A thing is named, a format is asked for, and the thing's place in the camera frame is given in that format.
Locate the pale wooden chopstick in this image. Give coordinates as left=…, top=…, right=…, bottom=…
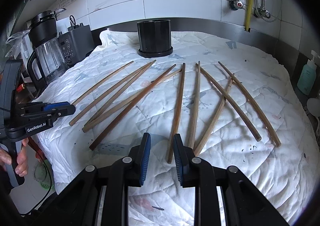
left=81, top=68, right=182, bottom=133

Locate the curved wooden chopstick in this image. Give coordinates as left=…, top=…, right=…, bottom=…
left=200, top=67, right=261, bottom=142

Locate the dark brown chopstick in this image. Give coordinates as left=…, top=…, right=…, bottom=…
left=89, top=64, right=176, bottom=151

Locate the light crossing chopstick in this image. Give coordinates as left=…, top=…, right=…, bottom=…
left=194, top=73, right=235, bottom=157

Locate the person's left hand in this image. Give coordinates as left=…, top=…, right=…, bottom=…
left=0, top=138, right=28, bottom=177

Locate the glass blender jug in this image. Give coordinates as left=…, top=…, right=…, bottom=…
left=27, top=8, right=68, bottom=88

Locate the grey blender base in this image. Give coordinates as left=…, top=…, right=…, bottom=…
left=58, top=15, right=94, bottom=67

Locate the white quilted cloth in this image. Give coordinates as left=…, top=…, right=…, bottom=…
left=34, top=30, right=319, bottom=225

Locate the black cylindrical utensil holder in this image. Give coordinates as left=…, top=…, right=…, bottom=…
left=137, top=19, right=173, bottom=58

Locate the white plastic spoon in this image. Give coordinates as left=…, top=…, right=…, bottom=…
left=306, top=98, right=320, bottom=123

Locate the green soap pump bottle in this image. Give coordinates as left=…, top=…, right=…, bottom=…
left=297, top=50, right=319, bottom=96

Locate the right metal water valve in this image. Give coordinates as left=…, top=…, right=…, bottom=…
left=254, top=8, right=271, bottom=19

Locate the red-handled water valve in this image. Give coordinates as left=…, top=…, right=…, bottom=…
left=227, top=0, right=246, bottom=11

